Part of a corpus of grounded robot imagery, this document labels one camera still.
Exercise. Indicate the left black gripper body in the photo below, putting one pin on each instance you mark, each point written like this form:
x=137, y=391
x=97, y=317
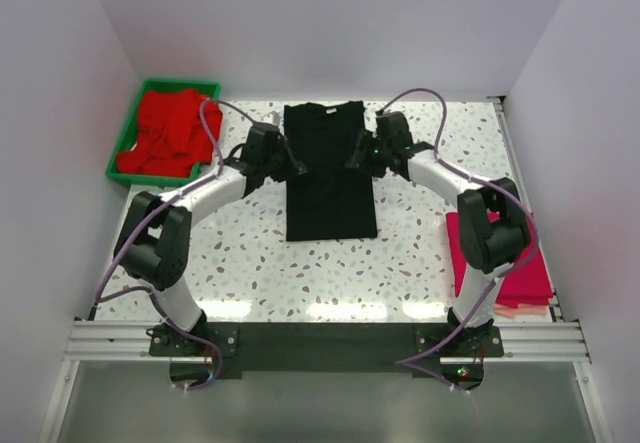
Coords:
x=282, y=158

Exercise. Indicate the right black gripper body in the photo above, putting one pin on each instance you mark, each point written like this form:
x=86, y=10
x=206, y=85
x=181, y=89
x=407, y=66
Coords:
x=368, y=152

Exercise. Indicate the black t shirt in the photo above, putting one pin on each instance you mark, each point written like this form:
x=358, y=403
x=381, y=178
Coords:
x=329, y=201

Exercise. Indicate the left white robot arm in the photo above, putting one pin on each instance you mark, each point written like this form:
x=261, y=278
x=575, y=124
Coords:
x=154, y=241

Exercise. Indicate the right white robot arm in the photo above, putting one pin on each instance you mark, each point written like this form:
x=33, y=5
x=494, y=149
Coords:
x=493, y=229

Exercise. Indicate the red t shirt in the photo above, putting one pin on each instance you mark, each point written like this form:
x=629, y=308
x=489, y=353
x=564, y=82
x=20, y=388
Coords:
x=172, y=137

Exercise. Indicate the green plastic tray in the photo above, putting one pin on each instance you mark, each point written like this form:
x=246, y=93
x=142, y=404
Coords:
x=128, y=134

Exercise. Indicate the folded magenta t shirt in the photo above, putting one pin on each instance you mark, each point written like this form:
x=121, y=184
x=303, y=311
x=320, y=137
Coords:
x=530, y=285

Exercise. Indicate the folded pink t shirt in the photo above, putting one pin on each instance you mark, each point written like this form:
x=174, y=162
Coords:
x=523, y=310

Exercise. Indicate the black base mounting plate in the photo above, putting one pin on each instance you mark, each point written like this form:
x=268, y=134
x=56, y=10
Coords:
x=230, y=350

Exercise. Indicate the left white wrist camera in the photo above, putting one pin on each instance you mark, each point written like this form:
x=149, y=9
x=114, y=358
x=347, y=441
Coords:
x=272, y=118

